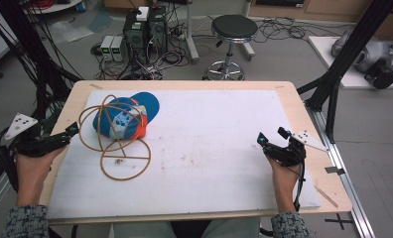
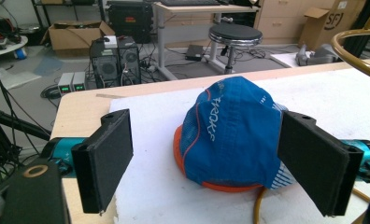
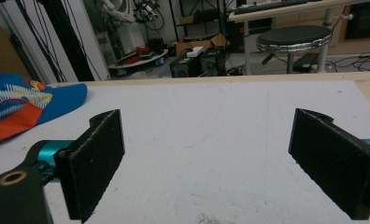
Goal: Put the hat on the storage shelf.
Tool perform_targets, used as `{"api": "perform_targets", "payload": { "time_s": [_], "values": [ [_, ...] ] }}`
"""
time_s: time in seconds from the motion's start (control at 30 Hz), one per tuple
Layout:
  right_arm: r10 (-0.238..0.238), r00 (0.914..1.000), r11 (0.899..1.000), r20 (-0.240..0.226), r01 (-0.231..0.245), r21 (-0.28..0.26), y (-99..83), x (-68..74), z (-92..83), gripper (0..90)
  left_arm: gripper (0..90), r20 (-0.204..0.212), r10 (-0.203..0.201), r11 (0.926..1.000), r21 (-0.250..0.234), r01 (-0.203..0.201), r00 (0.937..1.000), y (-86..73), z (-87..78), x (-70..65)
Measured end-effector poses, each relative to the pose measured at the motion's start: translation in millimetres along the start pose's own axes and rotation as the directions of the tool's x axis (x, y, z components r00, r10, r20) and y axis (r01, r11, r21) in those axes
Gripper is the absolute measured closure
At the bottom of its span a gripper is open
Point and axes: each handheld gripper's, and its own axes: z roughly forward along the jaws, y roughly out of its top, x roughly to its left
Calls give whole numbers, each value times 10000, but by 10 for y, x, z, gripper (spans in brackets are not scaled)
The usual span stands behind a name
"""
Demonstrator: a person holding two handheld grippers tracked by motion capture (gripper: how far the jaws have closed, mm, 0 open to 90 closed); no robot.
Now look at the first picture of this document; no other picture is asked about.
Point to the grey tape piece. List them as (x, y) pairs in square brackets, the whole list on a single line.
[(334, 170)]

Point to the person's legs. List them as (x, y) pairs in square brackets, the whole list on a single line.
[(145, 229)]

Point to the person's right hand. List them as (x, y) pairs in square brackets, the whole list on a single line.
[(285, 180)]

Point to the black metal stand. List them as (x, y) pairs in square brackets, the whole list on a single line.
[(346, 56)]

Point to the white foam mat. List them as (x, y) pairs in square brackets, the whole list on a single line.
[(201, 148)]

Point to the aluminium rail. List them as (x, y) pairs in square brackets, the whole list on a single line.
[(343, 185)]

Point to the white box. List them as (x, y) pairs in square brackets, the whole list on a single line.
[(143, 13)]

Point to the person's left hand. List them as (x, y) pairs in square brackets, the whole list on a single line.
[(32, 172)]

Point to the clear plastic sheet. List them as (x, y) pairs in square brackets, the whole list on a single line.
[(68, 31)]

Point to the blue and orange cap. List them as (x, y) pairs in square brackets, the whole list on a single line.
[(148, 102)]

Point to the black round stool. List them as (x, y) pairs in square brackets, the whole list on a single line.
[(234, 27)]

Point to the black device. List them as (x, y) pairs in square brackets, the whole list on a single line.
[(381, 76)]

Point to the black computer tower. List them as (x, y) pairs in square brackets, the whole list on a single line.
[(157, 31), (135, 39)]

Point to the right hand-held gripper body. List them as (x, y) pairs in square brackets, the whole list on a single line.
[(287, 153)]

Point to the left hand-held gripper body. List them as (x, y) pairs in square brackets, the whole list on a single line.
[(35, 145)]

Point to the round white table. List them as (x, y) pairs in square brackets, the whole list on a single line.
[(60, 6)]

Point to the white desk leg frame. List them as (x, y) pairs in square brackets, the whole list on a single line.
[(192, 36)]

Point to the grey robot shell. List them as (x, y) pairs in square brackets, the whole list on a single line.
[(369, 53)]

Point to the thin wooden stick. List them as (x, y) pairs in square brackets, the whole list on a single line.
[(327, 197)]

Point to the white floor board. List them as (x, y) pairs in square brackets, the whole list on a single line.
[(323, 53)]

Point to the grey power supply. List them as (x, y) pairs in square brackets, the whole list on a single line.
[(117, 49), (106, 48)]

